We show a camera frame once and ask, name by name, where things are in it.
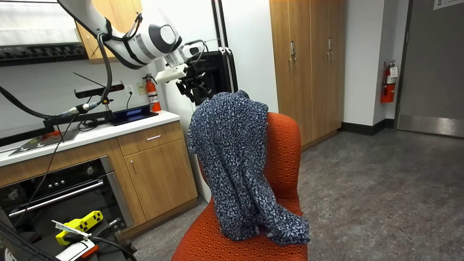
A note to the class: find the black stereo camera bar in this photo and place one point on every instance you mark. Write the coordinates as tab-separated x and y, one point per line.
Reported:
96	90

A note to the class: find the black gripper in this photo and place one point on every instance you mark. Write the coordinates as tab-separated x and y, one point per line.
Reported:
196	74

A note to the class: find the white label box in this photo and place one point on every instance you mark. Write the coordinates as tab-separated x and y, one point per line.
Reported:
74	249

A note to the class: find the red wall fire extinguisher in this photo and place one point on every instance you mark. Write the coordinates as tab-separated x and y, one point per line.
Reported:
387	81

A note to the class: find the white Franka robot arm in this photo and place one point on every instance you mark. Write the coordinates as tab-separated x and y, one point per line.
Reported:
139	41

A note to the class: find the wooden kitchen counter cabinet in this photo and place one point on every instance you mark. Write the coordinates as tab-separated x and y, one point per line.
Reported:
154	174

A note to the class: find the black computer monitor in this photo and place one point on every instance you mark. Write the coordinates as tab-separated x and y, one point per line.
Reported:
219	73

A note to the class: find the blue flat box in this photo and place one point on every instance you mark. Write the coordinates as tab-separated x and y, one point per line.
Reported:
132	115

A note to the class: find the blue speckled knit cloth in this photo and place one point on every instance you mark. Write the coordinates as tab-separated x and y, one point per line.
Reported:
232	160

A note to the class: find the black range hood strip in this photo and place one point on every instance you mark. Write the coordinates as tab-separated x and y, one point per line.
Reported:
43	52

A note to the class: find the grey door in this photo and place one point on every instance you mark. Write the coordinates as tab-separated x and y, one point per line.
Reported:
432	62

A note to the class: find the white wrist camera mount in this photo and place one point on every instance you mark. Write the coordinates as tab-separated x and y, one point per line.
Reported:
170	73

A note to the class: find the black camera clamp arm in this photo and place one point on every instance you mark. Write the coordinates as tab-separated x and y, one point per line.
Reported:
72	119

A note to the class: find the tall wooden cabinet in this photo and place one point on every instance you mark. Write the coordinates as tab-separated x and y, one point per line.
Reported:
309	67

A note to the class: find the orange upholstered chair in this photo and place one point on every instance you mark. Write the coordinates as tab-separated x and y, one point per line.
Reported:
283	160

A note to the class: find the thin white stick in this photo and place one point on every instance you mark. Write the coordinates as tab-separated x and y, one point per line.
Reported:
70	226

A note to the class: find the black baseboard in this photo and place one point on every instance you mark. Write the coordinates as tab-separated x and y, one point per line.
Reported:
367	126

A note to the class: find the white wall sign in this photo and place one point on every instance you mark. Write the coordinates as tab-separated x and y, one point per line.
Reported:
449	3

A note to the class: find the red counter fire extinguisher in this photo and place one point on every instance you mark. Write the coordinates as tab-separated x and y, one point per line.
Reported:
152	94

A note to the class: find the metal door kick plate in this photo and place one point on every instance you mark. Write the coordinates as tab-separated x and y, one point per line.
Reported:
429	125

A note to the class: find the white wall outlet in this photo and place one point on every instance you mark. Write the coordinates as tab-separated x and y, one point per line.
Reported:
129	90

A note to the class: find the black built-in oven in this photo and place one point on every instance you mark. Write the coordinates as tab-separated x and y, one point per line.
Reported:
62	193

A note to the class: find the white refrigerator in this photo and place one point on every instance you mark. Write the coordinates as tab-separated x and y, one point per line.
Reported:
251	48

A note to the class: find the wooden upper wall cabinet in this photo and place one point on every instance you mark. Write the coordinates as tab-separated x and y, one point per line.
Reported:
91	45

